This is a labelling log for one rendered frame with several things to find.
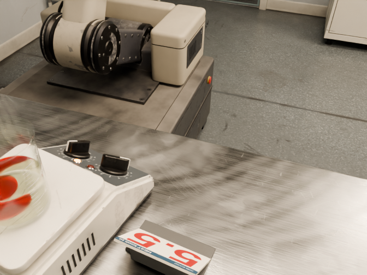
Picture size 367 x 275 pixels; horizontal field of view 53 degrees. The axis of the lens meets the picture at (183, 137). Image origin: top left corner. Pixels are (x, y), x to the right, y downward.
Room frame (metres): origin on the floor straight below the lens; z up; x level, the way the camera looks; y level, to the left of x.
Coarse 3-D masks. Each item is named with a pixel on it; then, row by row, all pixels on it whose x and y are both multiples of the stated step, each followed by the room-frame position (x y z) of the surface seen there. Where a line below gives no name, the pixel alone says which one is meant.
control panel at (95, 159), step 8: (48, 152) 0.32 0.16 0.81; (56, 152) 0.33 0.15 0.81; (88, 152) 0.35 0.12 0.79; (96, 152) 0.36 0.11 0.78; (72, 160) 0.31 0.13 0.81; (88, 160) 0.33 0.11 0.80; (96, 160) 0.33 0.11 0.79; (88, 168) 0.30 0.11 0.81; (96, 168) 0.31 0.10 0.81; (128, 168) 0.33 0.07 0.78; (104, 176) 0.29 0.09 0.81; (112, 176) 0.29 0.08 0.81; (120, 176) 0.30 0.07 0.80; (128, 176) 0.30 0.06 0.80; (136, 176) 0.31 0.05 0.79; (144, 176) 0.32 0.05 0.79; (112, 184) 0.27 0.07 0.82; (120, 184) 0.28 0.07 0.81
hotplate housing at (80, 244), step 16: (112, 192) 0.26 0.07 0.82; (128, 192) 0.28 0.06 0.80; (144, 192) 0.30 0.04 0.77; (96, 208) 0.24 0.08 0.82; (112, 208) 0.25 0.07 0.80; (128, 208) 0.27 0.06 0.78; (80, 224) 0.22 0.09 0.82; (96, 224) 0.23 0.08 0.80; (112, 224) 0.25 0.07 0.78; (64, 240) 0.20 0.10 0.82; (80, 240) 0.21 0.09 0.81; (96, 240) 0.22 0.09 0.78; (48, 256) 0.18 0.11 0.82; (64, 256) 0.19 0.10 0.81; (80, 256) 0.20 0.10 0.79; (96, 256) 0.22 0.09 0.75; (0, 272) 0.17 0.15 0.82; (32, 272) 0.17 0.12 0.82; (48, 272) 0.17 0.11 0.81; (64, 272) 0.18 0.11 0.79; (80, 272) 0.20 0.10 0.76
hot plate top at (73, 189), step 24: (48, 168) 0.27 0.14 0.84; (72, 168) 0.27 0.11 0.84; (72, 192) 0.24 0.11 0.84; (96, 192) 0.24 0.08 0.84; (48, 216) 0.21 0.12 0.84; (72, 216) 0.21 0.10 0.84; (0, 240) 0.18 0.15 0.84; (24, 240) 0.18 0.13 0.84; (48, 240) 0.19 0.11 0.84; (0, 264) 0.16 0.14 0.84; (24, 264) 0.16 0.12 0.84
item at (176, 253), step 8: (136, 232) 0.25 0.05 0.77; (144, 232) 0.25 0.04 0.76; (128, 240) 0.22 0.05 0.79; (136, 240) 0.23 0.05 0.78; (144, 240) 0.23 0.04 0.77; (152, 240) 0.24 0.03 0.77; (160, 240) 0.24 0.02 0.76; (152, 248) 0.22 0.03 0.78; (160, 248) 0.22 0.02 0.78; (168, 248) 0.23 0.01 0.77; (176, 248) 0.23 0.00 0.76; (168, 256) 0.21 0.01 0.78; (176, 256) 0.21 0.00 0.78; (184, 256) 0.22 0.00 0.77; (192, 256) 0.22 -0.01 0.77; (200, 256) 0.23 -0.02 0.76; (184, 264) 0.20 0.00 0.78; (192, 264) 0.20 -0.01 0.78; (200, 264) 0.21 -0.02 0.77
